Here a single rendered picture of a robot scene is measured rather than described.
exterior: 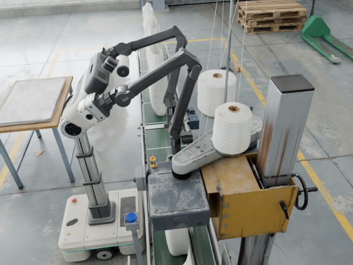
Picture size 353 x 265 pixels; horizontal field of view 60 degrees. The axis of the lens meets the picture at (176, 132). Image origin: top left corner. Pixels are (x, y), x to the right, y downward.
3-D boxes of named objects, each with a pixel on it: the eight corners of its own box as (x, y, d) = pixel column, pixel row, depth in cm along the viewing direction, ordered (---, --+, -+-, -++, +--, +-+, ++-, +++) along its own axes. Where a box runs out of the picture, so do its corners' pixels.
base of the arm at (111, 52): (100, 52, 197) (112, 67, 203) (110, 46, 195) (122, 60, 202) (101, 47, 203) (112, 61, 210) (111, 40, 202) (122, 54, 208)
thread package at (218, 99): (194, 101, 146) (194, 68, 136) (228, 98, 148) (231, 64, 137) (200, 121, 133) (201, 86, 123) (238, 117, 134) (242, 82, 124)
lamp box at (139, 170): (137, 180, 145) (134, 166, 140) (146, 179, 146) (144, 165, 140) (137, 192, 140) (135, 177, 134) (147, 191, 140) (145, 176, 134)
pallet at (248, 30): (236, 21, 696) (237, 14, 688) (288, 18, 702) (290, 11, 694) (245, 34, 632) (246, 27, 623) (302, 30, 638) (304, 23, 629)
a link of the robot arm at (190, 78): (188, 55, 151) (191, 64, 142) (199, 58, 152) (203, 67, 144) (167, 127, 174) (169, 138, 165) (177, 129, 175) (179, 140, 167)
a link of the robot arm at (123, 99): (187, 40, 146) (189, 47, 138) (200, 62, 154) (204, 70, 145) (112, 89, 157) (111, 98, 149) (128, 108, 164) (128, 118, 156)
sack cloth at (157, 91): (150, 95, 375) (144, 37, 331) (167, 94, 376) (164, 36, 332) (151, 117, 338) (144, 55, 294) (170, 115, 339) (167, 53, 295)
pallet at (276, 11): (237, 8, 679) (238, 1, 670) (291, 5, 681) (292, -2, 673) (246, 20, 614) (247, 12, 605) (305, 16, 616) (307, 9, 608)
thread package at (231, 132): (208, 134, 125) (209, 99, 115) (242, 131, 126) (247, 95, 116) (216, 159, 113) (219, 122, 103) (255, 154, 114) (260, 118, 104)
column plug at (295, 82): (269, 78, 114) (270, 75, 113) (300, 75, 115) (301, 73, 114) (281, 93, 105) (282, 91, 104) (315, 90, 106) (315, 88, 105)
